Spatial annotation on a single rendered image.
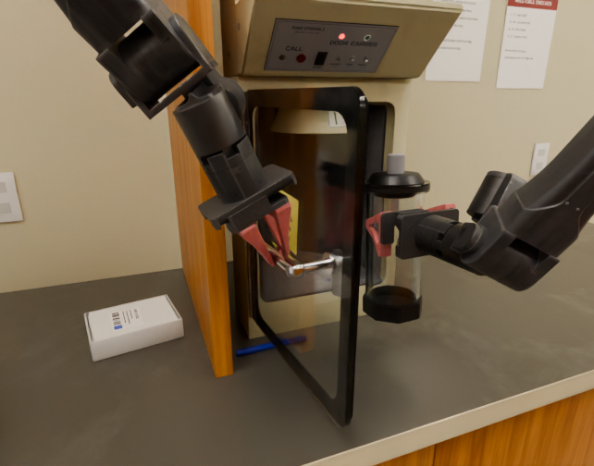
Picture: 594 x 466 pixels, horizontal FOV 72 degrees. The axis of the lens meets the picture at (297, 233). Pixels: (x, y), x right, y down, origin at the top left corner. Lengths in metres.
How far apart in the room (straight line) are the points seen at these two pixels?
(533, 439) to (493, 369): 0.18
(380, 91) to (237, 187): 0.42
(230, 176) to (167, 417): 0.39
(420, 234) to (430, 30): 0.32
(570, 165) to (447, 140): 1.02
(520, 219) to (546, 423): 0.55
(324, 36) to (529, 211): 0.37
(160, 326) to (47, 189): 0.48
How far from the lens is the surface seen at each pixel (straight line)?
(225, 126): 0.42
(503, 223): 0.47
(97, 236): 1.16
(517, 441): 0.91
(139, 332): 0.82
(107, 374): 0.79
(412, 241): 0.61
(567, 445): 1.04
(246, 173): 0.43
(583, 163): 0.45
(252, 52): 0.64
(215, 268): 0.63
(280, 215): 0.45
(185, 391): 0.72
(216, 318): 0.67
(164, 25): 0.40
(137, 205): 1.13
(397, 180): 0.65
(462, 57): 1.46
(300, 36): 0.64
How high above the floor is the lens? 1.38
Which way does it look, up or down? 19 degrees down
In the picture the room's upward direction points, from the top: straight up
